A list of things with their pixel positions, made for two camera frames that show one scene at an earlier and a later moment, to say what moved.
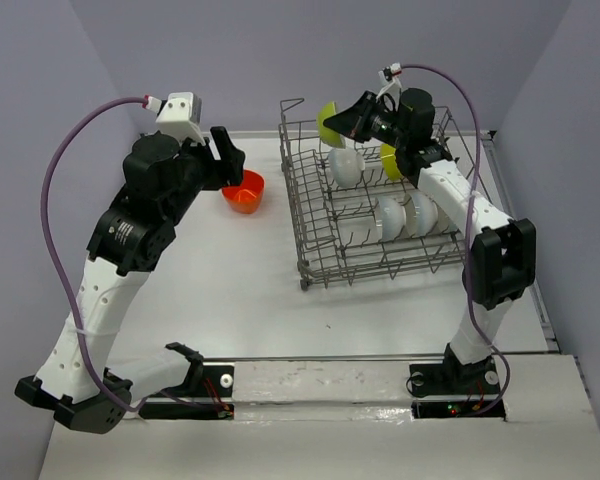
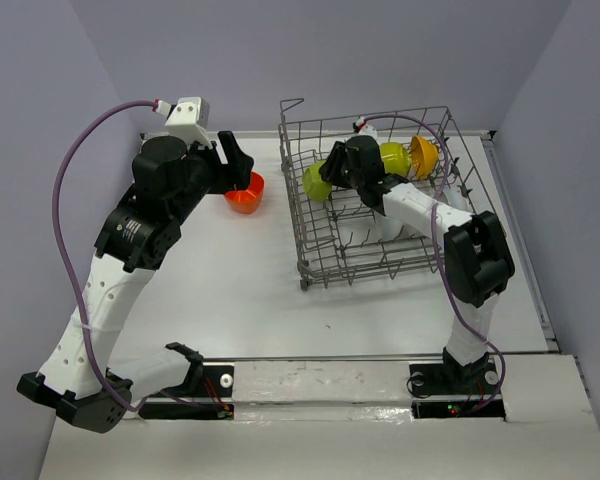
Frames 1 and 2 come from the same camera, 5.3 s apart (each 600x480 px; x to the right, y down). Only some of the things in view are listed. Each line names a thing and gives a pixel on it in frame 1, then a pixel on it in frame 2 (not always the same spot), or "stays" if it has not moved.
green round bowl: x=327 y=135 -> x=317 y=189
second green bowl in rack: x=388 y=156 stays
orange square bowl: x=246 y=197 stays
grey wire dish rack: x=355 y=218 stays
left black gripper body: x=202 y=167 stays
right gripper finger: x=353 y=120 -> x=333 y=168
